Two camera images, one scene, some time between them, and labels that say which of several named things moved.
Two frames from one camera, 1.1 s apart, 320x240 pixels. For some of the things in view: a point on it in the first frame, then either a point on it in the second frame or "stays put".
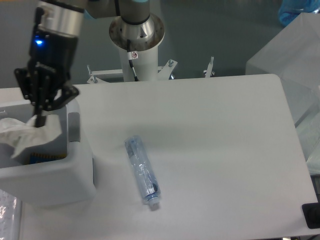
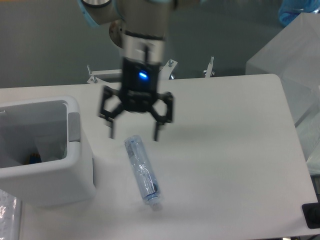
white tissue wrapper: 18,135 to 50,147
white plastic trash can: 60,172 stays put
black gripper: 53,55 to 140,86
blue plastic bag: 289,10 stays put
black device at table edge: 311,213 stays put
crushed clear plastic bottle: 146,179 stays put
